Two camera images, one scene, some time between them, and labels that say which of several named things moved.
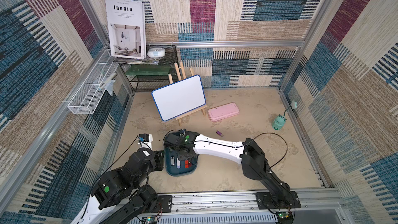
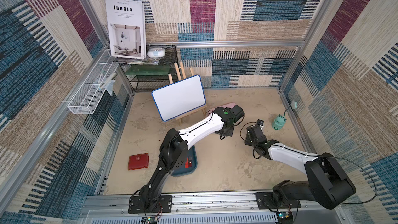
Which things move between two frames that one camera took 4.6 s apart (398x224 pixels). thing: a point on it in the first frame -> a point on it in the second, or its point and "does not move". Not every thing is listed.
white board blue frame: [179, 97] does not move
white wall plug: [294, 105] does not move
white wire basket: [87, 97] does not move
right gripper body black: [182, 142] -> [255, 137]
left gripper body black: [156, 163] -> [229, 133]
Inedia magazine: [127, 21] does not move
